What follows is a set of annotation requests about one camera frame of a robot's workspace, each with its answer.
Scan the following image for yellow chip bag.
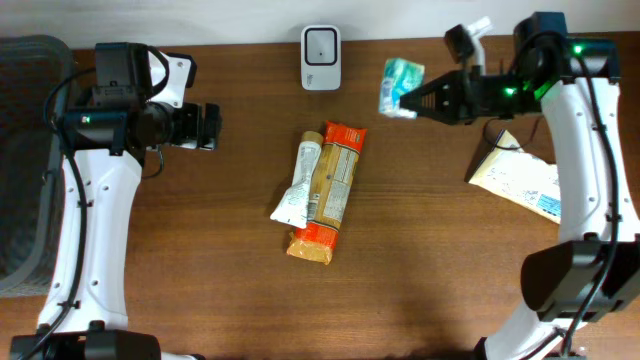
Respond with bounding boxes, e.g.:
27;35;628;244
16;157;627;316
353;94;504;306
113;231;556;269
467;130;561;224

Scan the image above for white tube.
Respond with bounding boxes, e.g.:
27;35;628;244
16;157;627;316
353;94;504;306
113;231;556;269
270;131;323;229

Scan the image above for orange pasta package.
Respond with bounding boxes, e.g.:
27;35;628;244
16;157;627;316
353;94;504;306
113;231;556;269
286;121;367;265

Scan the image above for teal tissue pack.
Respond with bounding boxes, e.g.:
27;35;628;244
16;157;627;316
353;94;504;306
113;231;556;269
378;58;425;119

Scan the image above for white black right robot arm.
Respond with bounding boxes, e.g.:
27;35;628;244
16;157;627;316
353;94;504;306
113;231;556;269
400;12;639;359

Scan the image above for white barcode scanner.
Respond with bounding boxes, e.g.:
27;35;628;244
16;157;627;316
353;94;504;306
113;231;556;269
300;25;342;91

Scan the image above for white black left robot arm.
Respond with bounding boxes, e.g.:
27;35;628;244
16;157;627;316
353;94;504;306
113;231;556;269
10;43;221;359

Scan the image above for grey plastic mesh basket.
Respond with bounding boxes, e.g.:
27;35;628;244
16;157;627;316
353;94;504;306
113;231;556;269
1;35;74;298

